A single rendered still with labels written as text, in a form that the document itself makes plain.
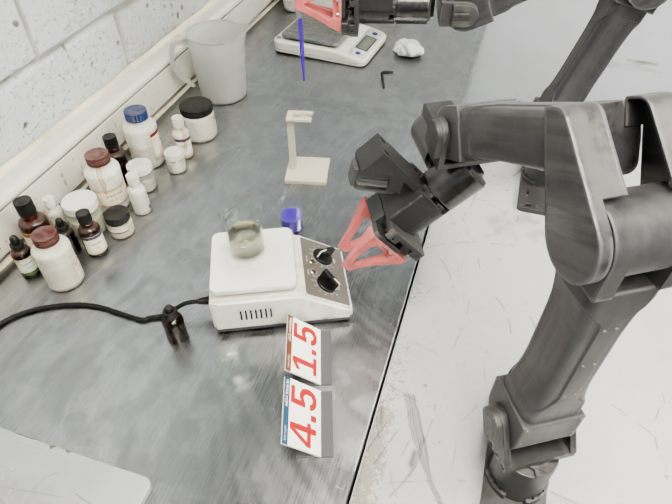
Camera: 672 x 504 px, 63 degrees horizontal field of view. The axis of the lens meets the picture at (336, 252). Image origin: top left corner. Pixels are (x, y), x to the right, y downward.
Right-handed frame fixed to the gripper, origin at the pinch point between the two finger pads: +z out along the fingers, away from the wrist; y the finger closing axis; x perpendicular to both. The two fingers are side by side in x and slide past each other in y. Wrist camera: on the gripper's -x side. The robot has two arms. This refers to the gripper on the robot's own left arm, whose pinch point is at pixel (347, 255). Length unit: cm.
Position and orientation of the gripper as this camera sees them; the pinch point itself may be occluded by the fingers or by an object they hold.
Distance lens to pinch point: 73.4
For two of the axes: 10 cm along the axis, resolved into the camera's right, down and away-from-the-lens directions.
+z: -7.4, 5.3, 4.1
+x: 6.6, 4.8, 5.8
